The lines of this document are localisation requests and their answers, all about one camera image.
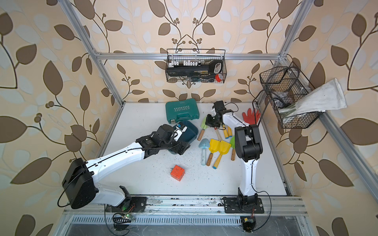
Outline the yellow toy spatula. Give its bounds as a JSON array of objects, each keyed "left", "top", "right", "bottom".
[{"left": 227, "top": 127, "right": 233, "bottom": 137}]

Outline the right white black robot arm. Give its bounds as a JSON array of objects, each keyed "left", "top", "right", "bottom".
[{"left": 206, "top": 101, "right": 263, "bottom": 208}]

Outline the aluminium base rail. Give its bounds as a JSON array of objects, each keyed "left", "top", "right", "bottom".
[{"left": 62, "top": 195, "right": 308, "bottom": 216}]

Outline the right wire basket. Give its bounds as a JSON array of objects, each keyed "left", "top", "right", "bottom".
[{"left": 259, "top": 62, "right": 323, "bottom": 129}]

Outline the green storage box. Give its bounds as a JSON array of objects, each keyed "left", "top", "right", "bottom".
[{"left": 165, "top": 98, "right": 199, "bottom": 144}]

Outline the white cloth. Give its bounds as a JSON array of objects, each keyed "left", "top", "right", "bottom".
[{"left": 278, "top": 78, "right": 347, "bottom": 118}]

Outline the light blue toy spatula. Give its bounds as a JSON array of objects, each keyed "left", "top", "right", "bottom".
[{"left": 199, "top": 138, "right": 210, "bottom": 166}]

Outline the yellow square toy shovel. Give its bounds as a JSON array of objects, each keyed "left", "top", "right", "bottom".
[{"left": 206, "top": 139, "right": 220, "bottom": 166}]

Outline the wire basket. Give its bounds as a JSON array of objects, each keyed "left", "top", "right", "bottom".
[
  {"left": 165, "top": 48, "right": 227, "bottom": 84},
  {"left": 259, "top": 62, "right": 323, "bottom": 129}
]

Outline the pale green toy shovel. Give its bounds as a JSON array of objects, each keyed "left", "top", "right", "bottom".
[{"left": 197, "top": 118, "right": 208, "bottom": 141}]

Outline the black tool in basket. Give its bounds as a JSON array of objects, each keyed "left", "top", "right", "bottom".
[{"left": 165, "top": 60, "right": 227, "bottom": 79}]

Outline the red toy shovel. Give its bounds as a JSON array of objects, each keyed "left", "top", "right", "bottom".
[{"left": 214, "top": 127, "right": 222, "bottom": 141}]

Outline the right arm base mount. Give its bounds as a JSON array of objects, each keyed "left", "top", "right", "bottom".
[{"left": 221, "top": 197, "right": 265, "bottom": 214}]

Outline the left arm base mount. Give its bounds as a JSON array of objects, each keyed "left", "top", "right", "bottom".
[{"left": 105, "top": 186, "right": 147, "bottom": 213}]

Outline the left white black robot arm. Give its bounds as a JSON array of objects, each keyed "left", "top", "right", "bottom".
[{"left": 62, "top": 122, "right": 194, "bottom": 211}]

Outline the orange cube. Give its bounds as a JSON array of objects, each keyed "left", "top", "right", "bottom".
[{"left": 170, "top": 165, "right": 185, "bottom": 182}]

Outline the back wire basket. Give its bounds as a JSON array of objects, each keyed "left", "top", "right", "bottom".
[{"left": 165, "top": 48, "right": 227, "bottom": 84}]

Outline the red rubber glove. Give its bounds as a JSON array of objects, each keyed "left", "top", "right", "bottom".
[{"left": 242, "top": 108, "right": 261, "bottom": 125}]

